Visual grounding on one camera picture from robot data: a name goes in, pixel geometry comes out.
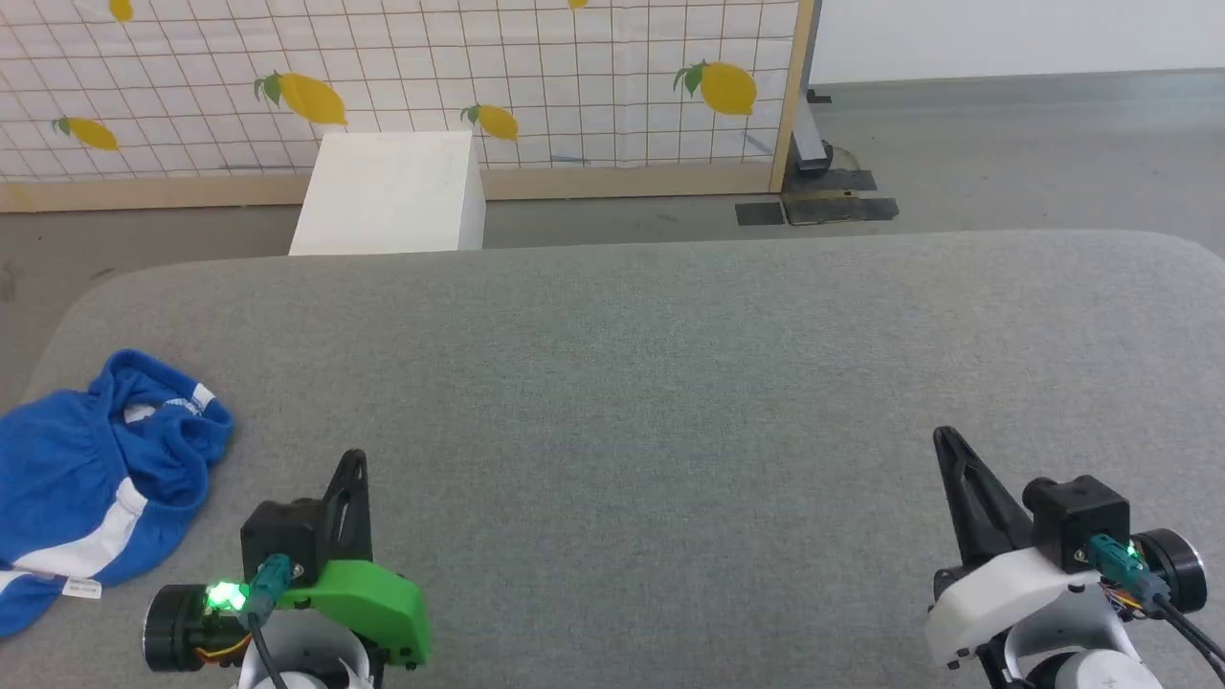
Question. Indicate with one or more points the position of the small black floor plate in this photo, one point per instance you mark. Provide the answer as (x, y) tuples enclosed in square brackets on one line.
[(760, 213)]

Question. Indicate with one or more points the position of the blue shorts with white stripes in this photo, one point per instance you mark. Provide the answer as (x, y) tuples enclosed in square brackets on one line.
[(57, 459)]

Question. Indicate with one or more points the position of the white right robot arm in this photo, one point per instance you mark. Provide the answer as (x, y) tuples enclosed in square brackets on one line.
[(1101, 670)]

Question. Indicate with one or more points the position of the white box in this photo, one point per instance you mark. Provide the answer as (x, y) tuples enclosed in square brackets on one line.
[(392, 191)]

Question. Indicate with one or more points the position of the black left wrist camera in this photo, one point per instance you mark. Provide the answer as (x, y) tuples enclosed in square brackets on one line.
[(279, 538)]

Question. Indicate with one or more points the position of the grey metal support post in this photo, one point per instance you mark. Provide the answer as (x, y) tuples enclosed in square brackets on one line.
[(810, 134)]

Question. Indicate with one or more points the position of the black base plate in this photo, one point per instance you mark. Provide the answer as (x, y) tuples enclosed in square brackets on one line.
[(842, 206)]

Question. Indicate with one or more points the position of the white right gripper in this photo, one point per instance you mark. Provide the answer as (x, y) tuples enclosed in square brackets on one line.
[(1014, 593)]

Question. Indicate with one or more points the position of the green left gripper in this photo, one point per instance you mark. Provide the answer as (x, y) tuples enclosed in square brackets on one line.
[(368, 603)]

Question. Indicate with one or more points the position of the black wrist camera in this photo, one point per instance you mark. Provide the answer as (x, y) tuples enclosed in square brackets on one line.
[(279, 538), (1077, 517)]

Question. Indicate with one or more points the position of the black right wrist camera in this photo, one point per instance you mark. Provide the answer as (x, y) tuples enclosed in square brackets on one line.
[(1077, 517)]

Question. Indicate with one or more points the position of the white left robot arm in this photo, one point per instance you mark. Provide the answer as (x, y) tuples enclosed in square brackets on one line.
[(306, 677)]

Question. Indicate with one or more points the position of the lemon print grid screen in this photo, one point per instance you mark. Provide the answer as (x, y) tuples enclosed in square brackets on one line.
[(574, 105)]

